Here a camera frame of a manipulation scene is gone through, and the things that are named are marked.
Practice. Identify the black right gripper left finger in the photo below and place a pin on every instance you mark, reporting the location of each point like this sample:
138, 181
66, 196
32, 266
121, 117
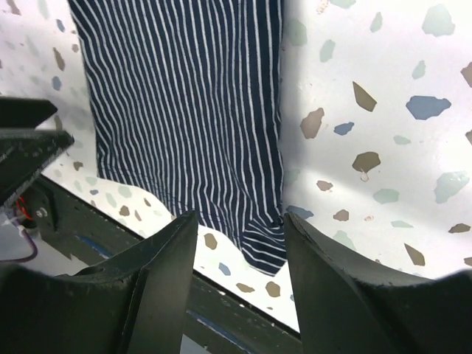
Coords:
110, 302

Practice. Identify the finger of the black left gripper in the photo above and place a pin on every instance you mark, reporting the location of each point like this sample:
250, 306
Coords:
25, 150

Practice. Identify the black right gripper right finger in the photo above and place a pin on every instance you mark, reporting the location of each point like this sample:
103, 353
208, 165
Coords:
347, 303

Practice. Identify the navy white striped underwear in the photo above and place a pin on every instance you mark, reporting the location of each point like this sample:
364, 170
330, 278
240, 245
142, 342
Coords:
185, 98

